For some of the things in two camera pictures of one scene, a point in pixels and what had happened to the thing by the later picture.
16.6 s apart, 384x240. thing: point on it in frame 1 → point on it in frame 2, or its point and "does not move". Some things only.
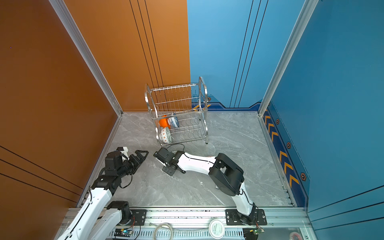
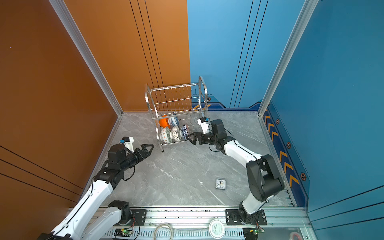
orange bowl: (164, 122) does not move
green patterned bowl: (165, 135) does not move
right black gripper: (168, 172) → (197, 135)
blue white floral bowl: (174, 122) does not move
